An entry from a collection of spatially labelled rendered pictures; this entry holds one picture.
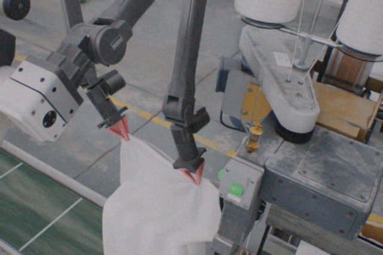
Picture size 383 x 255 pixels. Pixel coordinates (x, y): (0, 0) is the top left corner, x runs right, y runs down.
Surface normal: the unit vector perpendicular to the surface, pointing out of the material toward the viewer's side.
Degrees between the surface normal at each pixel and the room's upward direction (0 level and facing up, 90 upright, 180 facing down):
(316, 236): 90
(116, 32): 76
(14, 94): 30
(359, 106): 0
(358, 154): 0
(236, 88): 90
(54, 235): 0
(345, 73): 90
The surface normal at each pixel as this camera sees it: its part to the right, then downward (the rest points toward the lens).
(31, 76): -0.18, -0.47
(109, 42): 0.76, 0.24
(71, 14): 0.47, 0.00
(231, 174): -0.53, 0.46
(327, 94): 0.10, -0.80
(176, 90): -0.63, 0.07
